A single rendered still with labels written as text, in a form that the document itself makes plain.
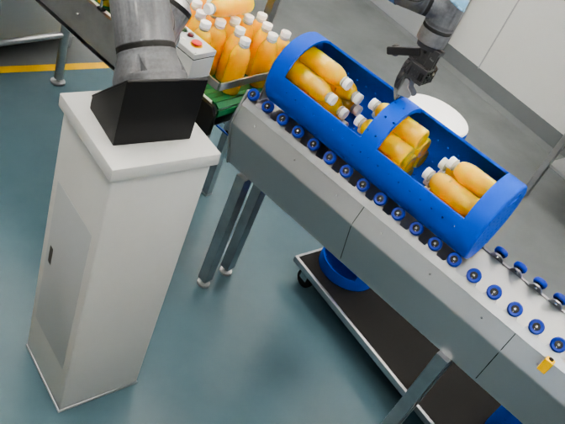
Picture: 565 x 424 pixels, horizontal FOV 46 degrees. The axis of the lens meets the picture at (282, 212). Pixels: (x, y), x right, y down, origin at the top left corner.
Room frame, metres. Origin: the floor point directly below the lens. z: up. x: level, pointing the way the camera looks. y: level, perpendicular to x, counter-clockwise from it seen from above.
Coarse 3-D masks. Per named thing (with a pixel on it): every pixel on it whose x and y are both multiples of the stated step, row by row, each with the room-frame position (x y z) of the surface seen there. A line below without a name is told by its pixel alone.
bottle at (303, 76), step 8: (296, 64) 2.05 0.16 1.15; (288, 72) 2.03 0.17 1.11; (296, 72) 2.02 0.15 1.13; (304, 72) 2.02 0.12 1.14; (312, 72) 2.03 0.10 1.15; (296, 80) 2.01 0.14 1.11; (304, 80) 2.00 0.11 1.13; (312, 80) 2.00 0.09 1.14; (320, 80) 2.01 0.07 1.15; (304, 88) 2.00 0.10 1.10; (312, 88) 1.98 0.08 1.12; (320, 88) 1.98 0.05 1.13; (328, 88) 2.00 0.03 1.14; (312, 96) 1.98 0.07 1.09; (320, 96) 1.98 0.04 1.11; (328, 96) 1.98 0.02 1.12
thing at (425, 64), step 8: (424, 48) 1.91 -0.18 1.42; (432, 48) 1.92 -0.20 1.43; (416, 56) 1.94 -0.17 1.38; (424, 56) 1.93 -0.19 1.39; (432, 56) 1.92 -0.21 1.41; (440, 56) 1.92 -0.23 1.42; (408, 64) 1.93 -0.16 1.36; (416, 64) 1.91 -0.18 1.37; (424, 64) 1.92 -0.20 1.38; (432, 64) 1.91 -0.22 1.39; (408, 72) 1.93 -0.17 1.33; (416, 72) 1.92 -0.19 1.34; (424, 72) 1.90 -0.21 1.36; (432, 72) 1.93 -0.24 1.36; (416, 80) 1.90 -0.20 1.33; (424, 80) 1.91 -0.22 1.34
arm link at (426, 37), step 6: (420, 30) 1.93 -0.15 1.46; (426, 30) 1.91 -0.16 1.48; (420, 36) 1.92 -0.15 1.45; (426, 36) 1.91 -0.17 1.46; (432, 36) 1.90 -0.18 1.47; (438, 36) 1.90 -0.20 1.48; (450, 36) 1.94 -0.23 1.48; (426, 42) 1.90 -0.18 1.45; (432, 42) 1.90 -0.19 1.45; (438, 42) 1.91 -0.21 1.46; (444, 42) 1.92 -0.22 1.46; (438, 48) 1.91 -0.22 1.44
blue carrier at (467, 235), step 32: (288, 64) 2.00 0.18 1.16; (352, 64) 2.15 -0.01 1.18; (288, 96) 1.96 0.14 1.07; (384, 96) 2.10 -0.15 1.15; (320, 128) 1.89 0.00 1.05; (352, 128) 2.09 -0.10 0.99; (384, 128) 1.83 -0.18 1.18; (448, 128) 1.93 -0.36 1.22; (352, 160) 1.83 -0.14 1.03; (384, 160) 1.77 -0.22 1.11; (480, 160) 1.91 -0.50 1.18; (384, 192) 1.79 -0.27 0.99; (416, 192) 1.71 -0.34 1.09; (512, 192) 1.70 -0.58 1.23; (448, 224) 1.65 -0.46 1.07; (480, 224) 1.62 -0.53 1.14
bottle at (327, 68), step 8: (312, 48) 2.10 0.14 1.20; (304, 56) 2.08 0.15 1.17; (312, 56) 2.07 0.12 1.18; (320, 56) 2.07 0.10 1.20; (328, 56) 2.08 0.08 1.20; (304, 64) 2.08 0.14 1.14; (312, 64) 2.06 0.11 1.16; (320, 64) 2.05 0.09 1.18; (328, 64) 2.05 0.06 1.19; (336, 64) 2.06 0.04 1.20; (320, 72) 2.04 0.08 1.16; (328, 72) 2.03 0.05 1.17; (336, 72) 2.03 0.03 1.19; (344, 72) 2.04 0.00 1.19; (328, 80) 2.03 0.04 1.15; (336, 80) 2.02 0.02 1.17; (344, 80) 2.02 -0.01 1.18
